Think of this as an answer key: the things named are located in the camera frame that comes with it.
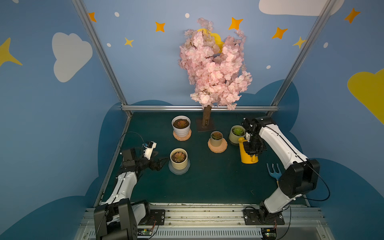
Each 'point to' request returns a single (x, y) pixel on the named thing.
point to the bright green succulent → (238, 131)
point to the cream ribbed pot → (179, 165)
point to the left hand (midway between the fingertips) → (161, 154)
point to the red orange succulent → (181, 123)
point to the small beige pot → (216, 143)
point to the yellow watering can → (246, 158)
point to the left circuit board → (144, 232)
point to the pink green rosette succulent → (178, 157)
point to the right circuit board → (269, 233)
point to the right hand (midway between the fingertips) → (254, 153)
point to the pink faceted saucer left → (181, 139)
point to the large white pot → (181, 132)
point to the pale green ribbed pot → (234, 138)
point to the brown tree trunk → (206, 115)
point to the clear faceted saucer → (179, 171)
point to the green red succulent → (216, 135)
